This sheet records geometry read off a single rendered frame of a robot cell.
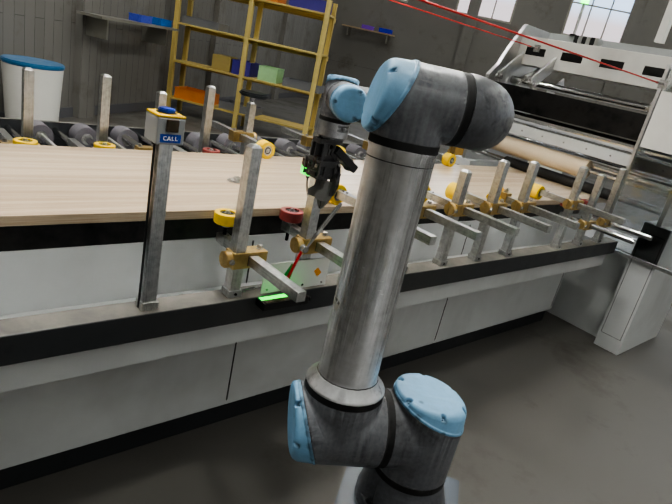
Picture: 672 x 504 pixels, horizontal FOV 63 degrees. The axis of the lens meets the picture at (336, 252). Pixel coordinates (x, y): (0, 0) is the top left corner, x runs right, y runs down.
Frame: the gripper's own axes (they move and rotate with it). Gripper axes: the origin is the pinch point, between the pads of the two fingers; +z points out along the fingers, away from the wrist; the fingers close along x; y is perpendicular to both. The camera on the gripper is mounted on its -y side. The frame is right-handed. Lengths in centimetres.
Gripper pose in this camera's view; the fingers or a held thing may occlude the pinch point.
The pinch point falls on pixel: (322, 204)
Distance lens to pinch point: 165.2
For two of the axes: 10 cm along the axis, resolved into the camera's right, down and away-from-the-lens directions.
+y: -7.5, 0.8, -6.6
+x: 6.3, 3.9, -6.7
